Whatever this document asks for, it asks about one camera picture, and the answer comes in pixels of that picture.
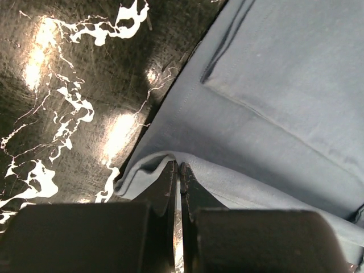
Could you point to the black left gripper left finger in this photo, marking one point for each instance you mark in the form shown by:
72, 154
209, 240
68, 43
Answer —
134, 236

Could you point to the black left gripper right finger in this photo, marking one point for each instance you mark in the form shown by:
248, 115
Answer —
219, 239

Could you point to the slate blue t shirt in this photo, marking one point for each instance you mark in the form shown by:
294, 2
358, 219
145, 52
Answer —
268, 113

